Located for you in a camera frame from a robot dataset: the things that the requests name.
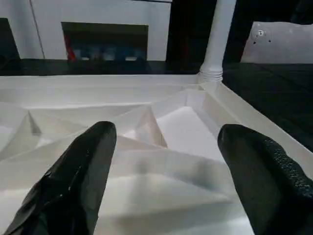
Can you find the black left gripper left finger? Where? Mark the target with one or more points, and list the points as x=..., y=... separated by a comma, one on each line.
x=80, y=183

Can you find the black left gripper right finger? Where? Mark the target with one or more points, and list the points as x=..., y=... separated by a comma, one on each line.
x=269, y=186

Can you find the white plastic table leg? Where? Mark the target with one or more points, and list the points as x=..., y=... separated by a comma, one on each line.
x=217, y=36

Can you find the small white jar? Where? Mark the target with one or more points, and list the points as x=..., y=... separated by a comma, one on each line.
x=84, y=55

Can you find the red bottle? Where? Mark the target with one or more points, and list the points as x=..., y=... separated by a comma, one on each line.
x=70, y=51

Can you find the white cabinet with glass doors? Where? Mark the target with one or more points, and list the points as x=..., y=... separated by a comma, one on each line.
x=97, y=12

